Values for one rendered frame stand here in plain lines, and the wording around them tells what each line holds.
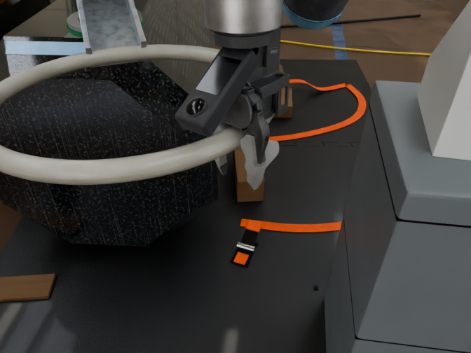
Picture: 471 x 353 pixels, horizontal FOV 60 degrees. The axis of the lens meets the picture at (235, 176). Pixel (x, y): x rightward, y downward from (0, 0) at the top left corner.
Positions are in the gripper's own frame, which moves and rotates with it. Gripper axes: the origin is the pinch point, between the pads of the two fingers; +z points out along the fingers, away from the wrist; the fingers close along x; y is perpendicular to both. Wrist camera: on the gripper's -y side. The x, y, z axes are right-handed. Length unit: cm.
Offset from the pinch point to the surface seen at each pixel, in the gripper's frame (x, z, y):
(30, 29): 93, -3, 16
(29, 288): 90, 81, -12
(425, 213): -21.2, 9.3, 21.4
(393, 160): -12.5, 5.5, 27.5
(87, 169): 6.9, -7.2, -17.8
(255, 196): 59, 77, 78
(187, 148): 0.9, -7.7, -7.6
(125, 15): 54, -11, 22
